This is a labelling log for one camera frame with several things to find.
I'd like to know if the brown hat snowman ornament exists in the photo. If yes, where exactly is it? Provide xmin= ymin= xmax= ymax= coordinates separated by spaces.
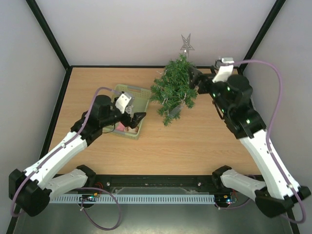
xmin=124 ymin=126 xmax=139 ymax=135

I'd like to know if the light green plastic basket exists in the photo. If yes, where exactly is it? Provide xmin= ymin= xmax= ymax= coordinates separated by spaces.
xmin=103 ymin=84 xmax=151 ymax=140

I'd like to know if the small green christmas tree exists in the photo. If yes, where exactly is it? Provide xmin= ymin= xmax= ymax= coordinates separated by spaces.
xmin=149 ymin=54 xmax=198 ymax=127

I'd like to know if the silver star tree topper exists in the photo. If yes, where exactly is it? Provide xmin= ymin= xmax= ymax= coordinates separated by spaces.
xmin=180 ymin=34 xmax=195 ymax=57

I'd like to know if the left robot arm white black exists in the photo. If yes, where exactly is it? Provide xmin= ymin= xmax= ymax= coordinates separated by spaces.
xmin=8 ymin=93 xmax=146 ymax=216

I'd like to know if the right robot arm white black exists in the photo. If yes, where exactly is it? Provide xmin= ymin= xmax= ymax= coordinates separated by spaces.
xmin=188 ymin=67 xmax=311 ymax=217

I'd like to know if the silver spiral ornament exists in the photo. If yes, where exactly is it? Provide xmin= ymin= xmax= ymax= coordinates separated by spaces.
xmin=125 ymin=105 xmax=134 ymax=114

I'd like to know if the pink heart ornament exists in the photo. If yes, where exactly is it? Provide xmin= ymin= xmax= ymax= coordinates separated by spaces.
xmin=116 ymin=123 xmax=126 ymax=132

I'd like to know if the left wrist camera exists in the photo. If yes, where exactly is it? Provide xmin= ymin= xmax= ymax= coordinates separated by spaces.
xmin=115 ymin=91 xmax=135 ymax=114

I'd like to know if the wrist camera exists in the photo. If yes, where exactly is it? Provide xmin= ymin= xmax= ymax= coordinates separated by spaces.
xmin=115 ymin=91 xmax=135 ymax=114
xmin=212 ymin=57 xmax=234 ymax=83

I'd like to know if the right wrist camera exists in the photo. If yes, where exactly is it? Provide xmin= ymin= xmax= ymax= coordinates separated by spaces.
xmin=212 ymin=57 xmax=234 ymax=83

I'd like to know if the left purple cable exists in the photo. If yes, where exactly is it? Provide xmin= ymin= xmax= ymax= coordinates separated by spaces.
xmin=10 ymin=87 xmax=122 ymax=230

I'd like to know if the black aluminium frame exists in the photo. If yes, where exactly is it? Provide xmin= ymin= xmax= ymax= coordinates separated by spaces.
xmin=6 ymin=0 xmax=300 ymax=234

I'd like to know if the light blue slotted cable duct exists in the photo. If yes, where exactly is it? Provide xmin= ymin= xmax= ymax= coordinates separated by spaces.
xmin=50 ymin=194 xmax=215 ymax=204

